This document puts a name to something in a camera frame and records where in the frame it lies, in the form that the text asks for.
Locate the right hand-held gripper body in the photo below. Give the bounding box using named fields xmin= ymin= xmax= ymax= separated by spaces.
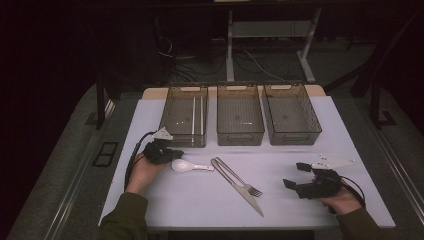
xmin=294 ymin=153 xmax=356 ymax=201

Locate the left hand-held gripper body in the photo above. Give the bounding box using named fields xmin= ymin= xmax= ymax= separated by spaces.
xmin=143 ymin=127 xmax=175 ymax=165

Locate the white ceramic spoon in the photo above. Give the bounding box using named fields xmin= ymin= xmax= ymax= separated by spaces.
xmin=171 ymin=158 xmax=215 ymax=174

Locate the smoky transparent plastic bin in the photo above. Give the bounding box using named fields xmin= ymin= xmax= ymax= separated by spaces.
xmin=262 ymin=82 xmax=323 ymax=147
xmin=216 ymin=83 xmax=266 ymax=147
xmin=159 ymin=85 xmax=209 ymax=149

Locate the steel table knife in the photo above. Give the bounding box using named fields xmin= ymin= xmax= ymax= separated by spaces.
xmin=210 ymin=158 xmax=265 ymax=218

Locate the person's right hand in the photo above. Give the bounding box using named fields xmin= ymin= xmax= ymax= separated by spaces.
xmin=313 ymin=178 xmax=363 ymax=216

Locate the person's left hand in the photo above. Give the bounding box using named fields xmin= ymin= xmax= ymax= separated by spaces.
xmin=124 ymin=153 xmax=170 ymax=196

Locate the steel fork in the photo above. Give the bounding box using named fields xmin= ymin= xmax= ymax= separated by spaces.
xmin=214 ymin=156 xmax=264 ymax=198

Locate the black metal stand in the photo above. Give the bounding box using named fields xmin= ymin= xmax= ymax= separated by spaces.
xmin=95 ymin=70 xmax=116 ymax=131
xmin=369 ymin=82 xmax=398 ymax=130

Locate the white metal stand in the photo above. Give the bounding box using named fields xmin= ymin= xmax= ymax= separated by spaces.
xmin=225 ymin=7 xmax=323 ymax=85

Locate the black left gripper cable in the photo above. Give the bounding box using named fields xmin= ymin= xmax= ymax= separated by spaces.
xmin=123 ymin=131 xmax=156 ymax=193

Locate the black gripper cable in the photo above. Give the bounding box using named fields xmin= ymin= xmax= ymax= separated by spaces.
xmin=339 ymin=175 xmax=367 ymax=208
xmin=123 ymin=131 xmax=156 ymax=193

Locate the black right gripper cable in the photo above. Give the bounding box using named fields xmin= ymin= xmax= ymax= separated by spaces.
xmin=339 ymin=175 xmax=367 ymax=208

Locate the white floor cable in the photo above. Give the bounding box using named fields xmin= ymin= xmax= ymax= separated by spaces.
xmin=233 ymin=46 xmax=288 ymax=83

